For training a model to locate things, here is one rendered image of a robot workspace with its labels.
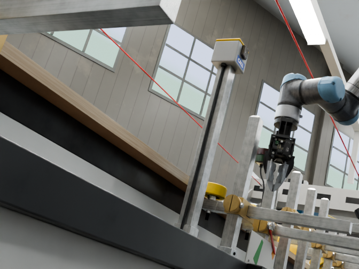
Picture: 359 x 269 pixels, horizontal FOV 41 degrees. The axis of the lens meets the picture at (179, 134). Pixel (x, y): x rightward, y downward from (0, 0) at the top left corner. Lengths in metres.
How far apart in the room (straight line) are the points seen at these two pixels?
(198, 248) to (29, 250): 0.48
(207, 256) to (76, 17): 0.80
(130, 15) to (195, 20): 7.67
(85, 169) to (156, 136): 6.11
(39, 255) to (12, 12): 0.39
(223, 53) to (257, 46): 7.72
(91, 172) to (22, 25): 0.63
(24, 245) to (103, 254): 0.19
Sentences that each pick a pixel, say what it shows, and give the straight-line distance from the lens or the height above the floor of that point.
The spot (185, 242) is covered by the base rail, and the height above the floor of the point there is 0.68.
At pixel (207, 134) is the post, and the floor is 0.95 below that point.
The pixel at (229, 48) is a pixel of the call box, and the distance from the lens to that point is 1.27.
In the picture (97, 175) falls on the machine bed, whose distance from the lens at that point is 1.18.
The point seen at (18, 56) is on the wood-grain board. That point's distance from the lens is 0.92.
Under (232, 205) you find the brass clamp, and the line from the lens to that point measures 1.37.
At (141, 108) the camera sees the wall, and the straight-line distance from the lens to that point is 7.14.
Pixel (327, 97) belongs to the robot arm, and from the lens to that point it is 1.43.
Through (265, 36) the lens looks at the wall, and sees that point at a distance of 9.22.
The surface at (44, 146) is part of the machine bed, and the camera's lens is 1.04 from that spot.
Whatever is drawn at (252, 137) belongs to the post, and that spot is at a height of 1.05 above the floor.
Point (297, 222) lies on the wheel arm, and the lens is 1.37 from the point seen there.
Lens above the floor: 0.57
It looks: 18 degrees up
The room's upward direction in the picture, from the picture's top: 15 degrees clockwise
